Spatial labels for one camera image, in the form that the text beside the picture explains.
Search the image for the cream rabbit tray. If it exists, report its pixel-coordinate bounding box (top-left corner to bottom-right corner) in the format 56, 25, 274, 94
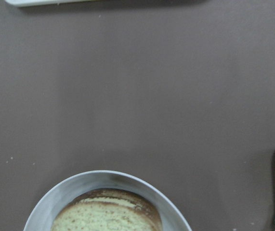
4, 0, 208, 8

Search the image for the plain bread slice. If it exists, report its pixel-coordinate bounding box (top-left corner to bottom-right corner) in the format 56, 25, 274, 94
51, 194, 162, 231

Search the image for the white round plate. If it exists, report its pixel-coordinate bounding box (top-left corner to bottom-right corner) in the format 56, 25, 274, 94
24, 170, 191, 231

